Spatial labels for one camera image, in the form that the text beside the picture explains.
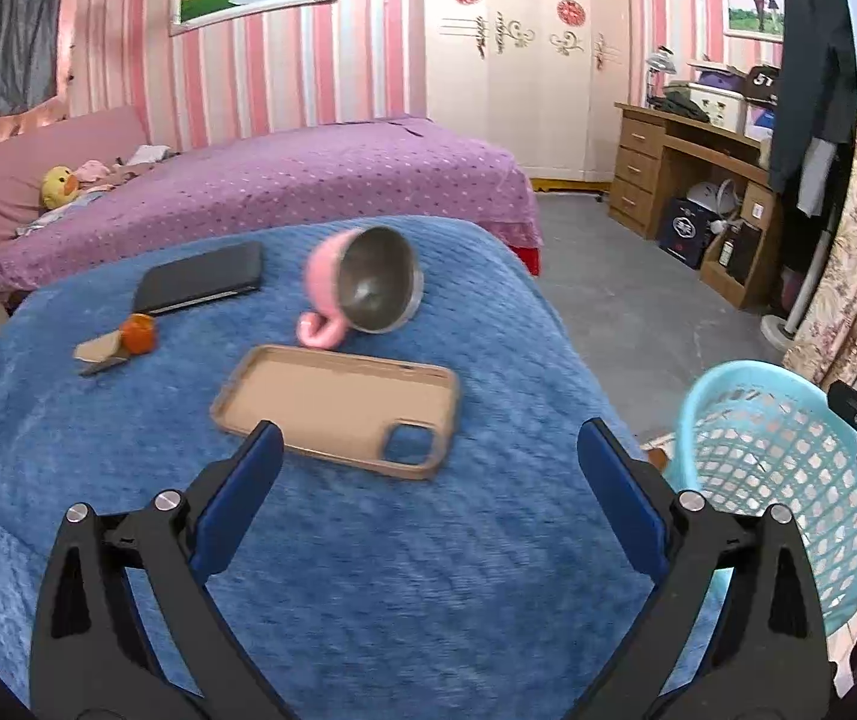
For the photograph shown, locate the pink covered headboard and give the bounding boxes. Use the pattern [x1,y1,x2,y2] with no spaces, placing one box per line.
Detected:
[0,105,151,263]

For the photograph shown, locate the purple dotted bed cover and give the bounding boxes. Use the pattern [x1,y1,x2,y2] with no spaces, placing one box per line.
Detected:
[0,118,546,293]

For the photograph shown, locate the tan phone case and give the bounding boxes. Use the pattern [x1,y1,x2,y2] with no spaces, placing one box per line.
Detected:
[209,345,461,481]

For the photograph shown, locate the dark blue box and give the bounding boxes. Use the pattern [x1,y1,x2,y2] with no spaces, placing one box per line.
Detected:
[657,196,715,269]

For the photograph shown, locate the dark hanging jacket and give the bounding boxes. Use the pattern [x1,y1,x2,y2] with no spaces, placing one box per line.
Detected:
[768,0,857,196]

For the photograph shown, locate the small framed couple photo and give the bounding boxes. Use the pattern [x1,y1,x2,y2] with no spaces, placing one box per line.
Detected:
[721,0,805,40]

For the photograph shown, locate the desk lamp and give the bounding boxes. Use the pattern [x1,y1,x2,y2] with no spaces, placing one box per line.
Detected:
[642,46,679,106]

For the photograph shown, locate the folded brown cardboard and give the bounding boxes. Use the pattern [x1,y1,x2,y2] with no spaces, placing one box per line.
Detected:
[72,334,130,377]

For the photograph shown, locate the black flat pouch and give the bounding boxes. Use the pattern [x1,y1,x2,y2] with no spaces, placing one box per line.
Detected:
[132,241,265,316]

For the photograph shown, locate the white wardrobe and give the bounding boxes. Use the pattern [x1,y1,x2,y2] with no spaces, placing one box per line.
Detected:
[422,0,632,185]

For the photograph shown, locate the white small fan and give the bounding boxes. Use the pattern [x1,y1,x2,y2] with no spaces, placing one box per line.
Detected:
[687,180,741,222]

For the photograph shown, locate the yellow duck plush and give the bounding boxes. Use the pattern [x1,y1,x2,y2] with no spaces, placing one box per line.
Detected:
[40,165,77,211]

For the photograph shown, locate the white storage box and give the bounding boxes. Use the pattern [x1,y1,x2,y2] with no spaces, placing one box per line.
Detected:
[687,82,748,134]

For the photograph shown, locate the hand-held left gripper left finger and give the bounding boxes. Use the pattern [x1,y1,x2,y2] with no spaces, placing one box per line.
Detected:
[29,420,286,720]

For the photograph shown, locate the dark green cloth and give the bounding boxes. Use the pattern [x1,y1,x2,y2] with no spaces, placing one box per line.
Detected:
[657,86,711,121]

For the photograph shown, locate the white floor fan stand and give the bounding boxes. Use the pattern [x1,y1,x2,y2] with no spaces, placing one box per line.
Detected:
[762,240,835,350]

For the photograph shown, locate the small orange tangerine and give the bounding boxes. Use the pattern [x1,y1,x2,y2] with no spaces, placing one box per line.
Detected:
[119,313,158,355]

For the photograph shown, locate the black printed bag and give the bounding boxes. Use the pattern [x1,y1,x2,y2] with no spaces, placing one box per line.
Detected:
[744,66,781,106]

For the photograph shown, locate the blue fleece blanket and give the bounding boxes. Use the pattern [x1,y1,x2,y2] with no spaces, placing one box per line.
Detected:
[0,216,707,698]

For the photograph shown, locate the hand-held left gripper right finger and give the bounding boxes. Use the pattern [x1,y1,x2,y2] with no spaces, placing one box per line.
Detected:
[577,418,831,720]

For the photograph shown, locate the pink mug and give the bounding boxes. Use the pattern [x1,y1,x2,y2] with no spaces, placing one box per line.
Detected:
[297,225,425,350]

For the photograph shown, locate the wooden desk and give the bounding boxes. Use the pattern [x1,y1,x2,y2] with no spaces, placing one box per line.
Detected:
[609,103,786,308]

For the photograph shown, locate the turquoise plastic basket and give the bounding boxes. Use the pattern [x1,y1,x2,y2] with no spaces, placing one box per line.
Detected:
[661,360,857,638]

